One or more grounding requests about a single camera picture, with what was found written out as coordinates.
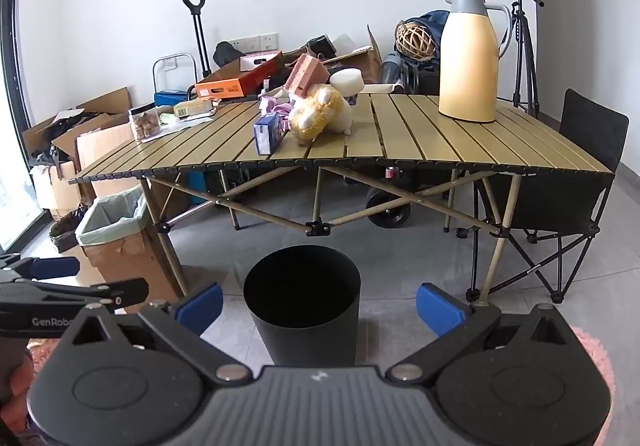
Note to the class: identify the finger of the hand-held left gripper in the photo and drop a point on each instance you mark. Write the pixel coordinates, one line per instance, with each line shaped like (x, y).
(120, 291)
(55, 267)

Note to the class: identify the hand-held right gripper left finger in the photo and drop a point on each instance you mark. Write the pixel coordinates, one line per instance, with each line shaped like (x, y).
(200, 307)

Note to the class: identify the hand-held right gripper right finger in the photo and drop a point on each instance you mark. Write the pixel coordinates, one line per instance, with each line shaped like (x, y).
(440, 308)

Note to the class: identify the black round bin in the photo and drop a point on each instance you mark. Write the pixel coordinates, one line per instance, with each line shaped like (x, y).
(300, 326)

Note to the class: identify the yellow and white plush toy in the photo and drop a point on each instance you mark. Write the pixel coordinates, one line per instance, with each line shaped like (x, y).
(312, 119)

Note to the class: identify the cardboard box with green liner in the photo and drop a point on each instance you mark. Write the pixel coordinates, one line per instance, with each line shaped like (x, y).
(125, 256)

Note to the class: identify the open cardboard box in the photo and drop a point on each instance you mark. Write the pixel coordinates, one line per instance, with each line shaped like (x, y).
(107, 101)
(100, 151)

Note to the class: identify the pink fluffy rug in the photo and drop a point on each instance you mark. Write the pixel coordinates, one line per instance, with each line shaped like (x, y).
(597, 356)

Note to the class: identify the clear jar of snacks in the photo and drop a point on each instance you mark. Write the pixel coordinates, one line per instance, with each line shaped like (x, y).
(145, 126)

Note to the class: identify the tan folding table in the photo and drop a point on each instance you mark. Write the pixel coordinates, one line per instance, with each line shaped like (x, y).
(425, 136)

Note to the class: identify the printed paper sheet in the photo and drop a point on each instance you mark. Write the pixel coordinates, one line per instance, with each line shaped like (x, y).
(177, 126)

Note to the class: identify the blue printed packet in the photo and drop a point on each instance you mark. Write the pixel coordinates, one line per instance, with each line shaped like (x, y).
(267, 134)

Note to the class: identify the small blue box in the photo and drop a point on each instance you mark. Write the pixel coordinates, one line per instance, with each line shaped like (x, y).
(170, 99)

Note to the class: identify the small tan carton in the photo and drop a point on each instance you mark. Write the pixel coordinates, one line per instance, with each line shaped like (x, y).
(195, 106)

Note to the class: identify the pink cloth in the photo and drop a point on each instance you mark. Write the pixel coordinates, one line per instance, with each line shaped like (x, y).
(267, 104)

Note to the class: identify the orange cardboard box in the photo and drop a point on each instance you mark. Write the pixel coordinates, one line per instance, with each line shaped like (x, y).
(225, 86)

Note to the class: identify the black folding chair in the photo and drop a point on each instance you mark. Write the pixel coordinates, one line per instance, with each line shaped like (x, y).
(590, 136)

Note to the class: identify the yellow thermos jug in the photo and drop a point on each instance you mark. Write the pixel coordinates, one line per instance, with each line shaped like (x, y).
(467, 66)

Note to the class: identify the blue water bottle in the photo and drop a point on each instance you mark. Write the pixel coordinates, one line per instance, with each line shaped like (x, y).
(391, 69)

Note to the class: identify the black bag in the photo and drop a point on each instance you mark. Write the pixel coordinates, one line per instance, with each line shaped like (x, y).
(227, 54)

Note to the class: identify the pink box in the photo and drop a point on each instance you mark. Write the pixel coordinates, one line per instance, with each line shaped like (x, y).
(307, 74)

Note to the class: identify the brown cardboard box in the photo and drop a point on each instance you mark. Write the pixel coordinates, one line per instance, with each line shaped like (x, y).
(367, 61)

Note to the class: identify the woven rattan ball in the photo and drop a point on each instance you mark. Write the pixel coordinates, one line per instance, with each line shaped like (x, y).
(414, 41)

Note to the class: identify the small black pouch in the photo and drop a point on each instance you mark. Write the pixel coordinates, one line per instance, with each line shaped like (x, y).
(320, 47)

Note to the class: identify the blue fabric bag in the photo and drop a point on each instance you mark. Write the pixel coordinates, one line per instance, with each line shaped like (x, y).
(436, 21)

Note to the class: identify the white wall socket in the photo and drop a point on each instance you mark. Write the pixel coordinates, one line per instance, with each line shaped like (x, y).
(170, 64)
(238, 46)
(253, 44)
(270, 42)

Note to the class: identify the white metal frame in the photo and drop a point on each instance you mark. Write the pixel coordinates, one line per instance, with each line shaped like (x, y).
(172, 57)

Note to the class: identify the black camera tripod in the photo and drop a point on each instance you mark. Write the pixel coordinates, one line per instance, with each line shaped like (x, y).
(522, 26)

